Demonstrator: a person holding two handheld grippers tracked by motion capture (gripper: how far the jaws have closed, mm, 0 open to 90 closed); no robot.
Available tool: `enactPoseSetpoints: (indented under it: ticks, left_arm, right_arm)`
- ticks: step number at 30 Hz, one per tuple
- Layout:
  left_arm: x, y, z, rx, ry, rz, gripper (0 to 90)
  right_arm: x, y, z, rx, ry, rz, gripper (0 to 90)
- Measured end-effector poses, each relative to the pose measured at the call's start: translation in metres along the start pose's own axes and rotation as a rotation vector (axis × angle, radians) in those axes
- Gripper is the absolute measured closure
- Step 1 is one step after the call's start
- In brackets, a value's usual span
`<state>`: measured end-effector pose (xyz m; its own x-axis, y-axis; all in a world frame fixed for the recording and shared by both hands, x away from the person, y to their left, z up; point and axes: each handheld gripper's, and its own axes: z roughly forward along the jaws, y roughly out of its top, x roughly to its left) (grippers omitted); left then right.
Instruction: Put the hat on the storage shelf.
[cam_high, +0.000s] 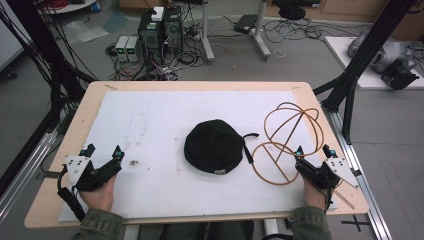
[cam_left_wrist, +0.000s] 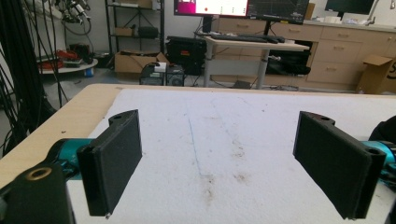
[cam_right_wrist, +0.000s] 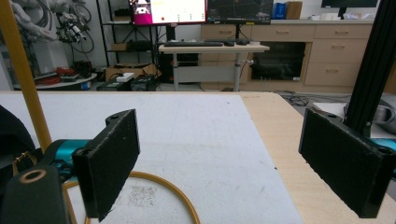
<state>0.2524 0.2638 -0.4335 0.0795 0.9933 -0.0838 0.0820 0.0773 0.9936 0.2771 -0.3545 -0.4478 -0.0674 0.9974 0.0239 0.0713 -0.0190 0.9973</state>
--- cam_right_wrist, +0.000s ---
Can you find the mustard yellow curved tube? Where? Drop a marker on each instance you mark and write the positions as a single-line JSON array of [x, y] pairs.
[[174, 188]]

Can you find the light wooden drawer cabinet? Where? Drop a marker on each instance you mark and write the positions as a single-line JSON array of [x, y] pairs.
[[336, 53]]

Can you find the grey white device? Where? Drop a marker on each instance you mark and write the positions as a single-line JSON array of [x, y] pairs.
[[386, 115]]

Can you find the black keyboard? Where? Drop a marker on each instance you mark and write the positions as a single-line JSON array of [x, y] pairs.
[[193, 44]]

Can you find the light wooden office desk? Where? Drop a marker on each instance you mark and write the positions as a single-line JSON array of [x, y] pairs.
[[214, 49]]

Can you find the white table mat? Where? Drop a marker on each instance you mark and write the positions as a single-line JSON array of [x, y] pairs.
[[186, 137]]

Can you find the black metal shelf rack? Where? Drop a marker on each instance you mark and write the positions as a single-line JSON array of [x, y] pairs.
[[130, 46]]

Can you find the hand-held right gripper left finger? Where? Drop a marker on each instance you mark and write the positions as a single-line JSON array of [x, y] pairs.
[[106, 165]]

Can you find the black monitor on cabinet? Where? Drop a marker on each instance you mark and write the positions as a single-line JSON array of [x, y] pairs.
[[348, 3]]

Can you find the white small box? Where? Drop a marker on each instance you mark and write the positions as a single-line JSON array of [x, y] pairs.
[[125, 76]]

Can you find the open cardboard box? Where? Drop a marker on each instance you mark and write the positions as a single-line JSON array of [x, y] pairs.
[[137, 70]]

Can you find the blue box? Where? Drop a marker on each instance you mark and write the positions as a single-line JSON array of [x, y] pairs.
[[279, 11]]

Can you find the monitor with dark screen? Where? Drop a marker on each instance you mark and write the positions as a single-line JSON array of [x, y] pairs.
[[239, 11]]

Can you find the white round table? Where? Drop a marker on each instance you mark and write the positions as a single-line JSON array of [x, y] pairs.
[[62, 83]]

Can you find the black computer tower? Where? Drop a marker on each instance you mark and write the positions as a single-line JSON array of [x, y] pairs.
[[180, 67]]

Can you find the monitor with pink white screen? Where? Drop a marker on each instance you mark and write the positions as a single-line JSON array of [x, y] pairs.
[[174, 11]]

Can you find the brown box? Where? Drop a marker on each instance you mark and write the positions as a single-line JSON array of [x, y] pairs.
[[294, 10]]

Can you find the black metal profile stand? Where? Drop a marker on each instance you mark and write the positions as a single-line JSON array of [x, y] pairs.
[[370, 68]]

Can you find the black computer mouse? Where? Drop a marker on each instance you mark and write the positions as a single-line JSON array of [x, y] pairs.
[[229, 43]]

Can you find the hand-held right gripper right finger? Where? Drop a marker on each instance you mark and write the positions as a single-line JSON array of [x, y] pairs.
[[345, 165]]

